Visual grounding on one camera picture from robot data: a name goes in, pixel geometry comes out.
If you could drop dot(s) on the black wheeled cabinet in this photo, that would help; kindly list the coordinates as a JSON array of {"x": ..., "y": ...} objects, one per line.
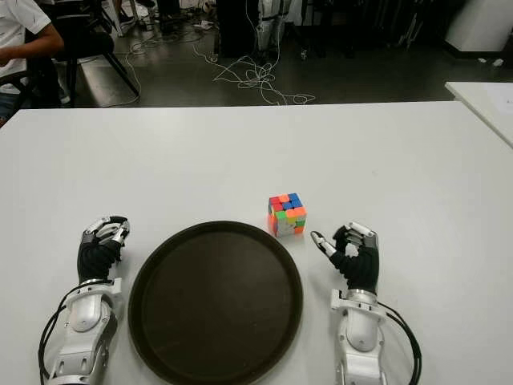
[{"x": 236, "y": 28}]

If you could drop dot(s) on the person in white shirt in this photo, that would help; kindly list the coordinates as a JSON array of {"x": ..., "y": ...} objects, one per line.
[{"x": 20, "y": 28}]

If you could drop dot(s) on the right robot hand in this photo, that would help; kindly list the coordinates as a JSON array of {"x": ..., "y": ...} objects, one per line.
[{"x": 358, "y": 260}]

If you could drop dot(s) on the white side table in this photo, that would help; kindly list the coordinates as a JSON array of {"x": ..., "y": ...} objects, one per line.
[{"x": 485, "y": 104}]

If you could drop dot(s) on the white paper scrap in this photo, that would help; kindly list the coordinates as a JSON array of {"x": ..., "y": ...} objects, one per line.
[{"x": 497, "y": 62}]

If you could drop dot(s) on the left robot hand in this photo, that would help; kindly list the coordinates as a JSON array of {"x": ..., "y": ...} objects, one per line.
[{"x": 98, "y": 256}]

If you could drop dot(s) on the black chair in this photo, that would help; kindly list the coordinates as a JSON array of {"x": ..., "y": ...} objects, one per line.
[{"x": 86, "y": 40}]

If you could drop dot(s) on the black folded metal stands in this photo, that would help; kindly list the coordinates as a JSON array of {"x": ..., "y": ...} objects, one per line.
[{"x": 410, "y": 24}]

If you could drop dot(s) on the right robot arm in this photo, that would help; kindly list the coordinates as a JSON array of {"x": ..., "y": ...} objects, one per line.
[{"x": 360, "y": 333}]

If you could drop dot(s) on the white power strip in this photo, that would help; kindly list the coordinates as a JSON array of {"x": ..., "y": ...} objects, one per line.
[{"x": 202, "y": 25}]

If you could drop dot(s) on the white cabinet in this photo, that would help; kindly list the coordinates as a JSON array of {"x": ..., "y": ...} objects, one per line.
[{"x": 481, "y": 24}]

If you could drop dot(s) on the dark brown round plate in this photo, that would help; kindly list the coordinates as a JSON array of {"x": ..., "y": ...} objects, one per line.
[{"x": 216, "y": 305}]

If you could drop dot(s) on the multicoloured Rubik's cube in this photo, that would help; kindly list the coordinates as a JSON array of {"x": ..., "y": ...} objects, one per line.
[{"x": 286, "y": 216}]

